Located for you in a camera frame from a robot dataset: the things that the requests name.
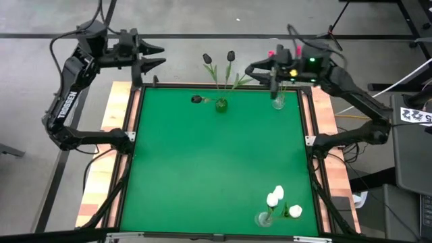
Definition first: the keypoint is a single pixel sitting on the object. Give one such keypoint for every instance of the dark gray cabinet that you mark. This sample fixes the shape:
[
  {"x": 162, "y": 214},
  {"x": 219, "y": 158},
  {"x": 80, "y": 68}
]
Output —
[{"x": 388, "y": 212}]

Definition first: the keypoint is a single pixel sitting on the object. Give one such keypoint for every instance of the black keyboard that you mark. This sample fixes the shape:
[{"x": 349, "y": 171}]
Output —
[{"x": 426, "y": 216}]

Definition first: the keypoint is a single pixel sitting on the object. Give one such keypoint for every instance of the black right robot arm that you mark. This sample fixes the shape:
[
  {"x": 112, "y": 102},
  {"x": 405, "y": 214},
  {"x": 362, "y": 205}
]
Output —
[{"x": 354, "y": 96}]

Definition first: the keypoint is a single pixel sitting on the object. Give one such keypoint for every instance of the clear glass vase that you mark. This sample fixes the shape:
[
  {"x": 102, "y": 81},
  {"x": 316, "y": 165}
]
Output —
[
  {"x": 278, "y": 102},
  {"x": 263, "y": 220}
]

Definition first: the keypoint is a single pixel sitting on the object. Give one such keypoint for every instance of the white numbered paper label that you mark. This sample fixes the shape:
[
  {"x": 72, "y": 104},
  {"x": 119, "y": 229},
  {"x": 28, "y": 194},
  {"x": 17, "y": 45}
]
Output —
[{"x": 416, "y": 116}]

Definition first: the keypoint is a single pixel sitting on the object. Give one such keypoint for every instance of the black desk frame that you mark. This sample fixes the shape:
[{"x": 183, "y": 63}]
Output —
[{"x": 388, "y": 87}]

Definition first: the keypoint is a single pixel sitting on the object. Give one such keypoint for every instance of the black aluminium table frame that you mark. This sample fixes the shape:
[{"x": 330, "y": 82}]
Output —
[{"x": 175, "y": 85}]

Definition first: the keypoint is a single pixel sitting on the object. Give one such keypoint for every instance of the dark gray desk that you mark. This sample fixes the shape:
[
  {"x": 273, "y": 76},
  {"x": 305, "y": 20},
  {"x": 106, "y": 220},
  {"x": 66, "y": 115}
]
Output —
[{"x": 411, "y": 152}]

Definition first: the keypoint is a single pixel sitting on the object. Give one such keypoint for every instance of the white artificial tulip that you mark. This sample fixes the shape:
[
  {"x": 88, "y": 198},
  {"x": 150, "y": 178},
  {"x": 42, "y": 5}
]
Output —
[
  {"x": 278, "y": 192},
  {"x": 295, "y": 211},
  {"x": 272, "y": 200}
]

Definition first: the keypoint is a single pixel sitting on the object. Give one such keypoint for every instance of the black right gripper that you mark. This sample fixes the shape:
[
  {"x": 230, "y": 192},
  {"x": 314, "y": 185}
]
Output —
[{"x": 310, "y": 65}]

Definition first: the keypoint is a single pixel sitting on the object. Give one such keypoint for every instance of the gray furniture foot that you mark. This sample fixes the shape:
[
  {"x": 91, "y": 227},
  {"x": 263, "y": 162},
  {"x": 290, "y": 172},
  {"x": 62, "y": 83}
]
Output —
[{"x": 10, "y": 150}]

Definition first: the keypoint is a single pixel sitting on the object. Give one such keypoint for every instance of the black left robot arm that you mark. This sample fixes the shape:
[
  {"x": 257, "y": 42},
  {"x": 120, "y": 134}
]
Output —
[{"x": 67, "y": 101}]

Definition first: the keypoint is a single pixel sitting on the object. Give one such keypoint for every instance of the black tripod stand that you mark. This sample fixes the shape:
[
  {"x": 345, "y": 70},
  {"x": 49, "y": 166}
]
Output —
[{"x": 330, "y": 32}]

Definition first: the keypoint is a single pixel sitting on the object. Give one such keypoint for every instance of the green table mat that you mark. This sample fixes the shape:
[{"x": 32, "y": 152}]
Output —
[{"x": 216, "y": 168}]

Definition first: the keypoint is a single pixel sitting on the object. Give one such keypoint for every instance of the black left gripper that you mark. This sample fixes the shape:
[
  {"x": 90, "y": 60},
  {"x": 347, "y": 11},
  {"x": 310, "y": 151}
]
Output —
[{"x": 123, "y": 49}]

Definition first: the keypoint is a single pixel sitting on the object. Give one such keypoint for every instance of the green glass vase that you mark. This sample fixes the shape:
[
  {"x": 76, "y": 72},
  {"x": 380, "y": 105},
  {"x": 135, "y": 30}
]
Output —
[{"x": 221, "y": 105}]

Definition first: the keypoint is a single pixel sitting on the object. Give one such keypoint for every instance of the silver metal bracket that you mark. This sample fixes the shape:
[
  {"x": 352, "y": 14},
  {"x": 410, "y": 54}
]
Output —
[
  {"x": 131, "y": 136},
  {"x": 125, "y": 235},
  {"x": 310, "y": 140},
  {"x": 312, "y": 239}
]

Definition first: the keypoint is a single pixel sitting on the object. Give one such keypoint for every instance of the white plastic piece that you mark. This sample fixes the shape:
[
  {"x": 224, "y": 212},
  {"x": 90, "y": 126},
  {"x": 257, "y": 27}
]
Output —
[{"x": 359, "y": 199}]

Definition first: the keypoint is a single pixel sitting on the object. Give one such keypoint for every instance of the green leaf stem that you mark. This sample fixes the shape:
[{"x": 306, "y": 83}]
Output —
[{"x": 196, "y": 99}]

